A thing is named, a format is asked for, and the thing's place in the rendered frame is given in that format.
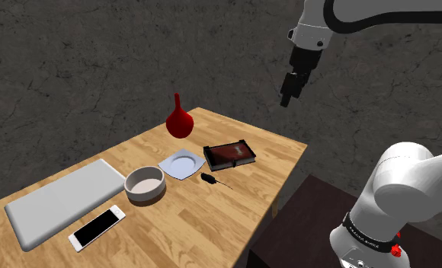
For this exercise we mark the white smartphone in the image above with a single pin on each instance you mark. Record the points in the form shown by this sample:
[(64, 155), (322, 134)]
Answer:
[(96, 228)]

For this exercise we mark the white square plate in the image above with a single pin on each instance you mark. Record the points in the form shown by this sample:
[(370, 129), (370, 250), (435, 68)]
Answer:
[(182, 163)]

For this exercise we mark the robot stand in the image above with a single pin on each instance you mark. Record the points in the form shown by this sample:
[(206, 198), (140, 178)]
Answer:
[(302, 230)]

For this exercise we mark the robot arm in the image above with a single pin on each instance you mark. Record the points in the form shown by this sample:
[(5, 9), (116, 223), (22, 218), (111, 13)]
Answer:
[(399, 185)]

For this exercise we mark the white round bowl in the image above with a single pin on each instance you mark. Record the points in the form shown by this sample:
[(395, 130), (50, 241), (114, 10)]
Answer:
[(145, 184)]

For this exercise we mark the small black brush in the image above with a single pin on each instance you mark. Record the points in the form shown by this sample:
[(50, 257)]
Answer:
[(208, 178)]

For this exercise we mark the wooden table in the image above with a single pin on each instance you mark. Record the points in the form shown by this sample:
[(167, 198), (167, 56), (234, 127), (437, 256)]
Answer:
[(206, 226)]

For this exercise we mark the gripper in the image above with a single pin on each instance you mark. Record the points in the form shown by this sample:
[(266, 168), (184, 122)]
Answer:
[(305, 60)]

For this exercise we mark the dark red book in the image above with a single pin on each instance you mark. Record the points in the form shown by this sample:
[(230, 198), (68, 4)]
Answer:
[(229, 154)]

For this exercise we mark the red round vase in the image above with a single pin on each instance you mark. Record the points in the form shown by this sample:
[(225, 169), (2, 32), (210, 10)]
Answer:
[(179, 124)]

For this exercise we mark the grey closed laptop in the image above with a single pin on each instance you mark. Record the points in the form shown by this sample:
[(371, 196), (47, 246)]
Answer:
[(65, 200)]

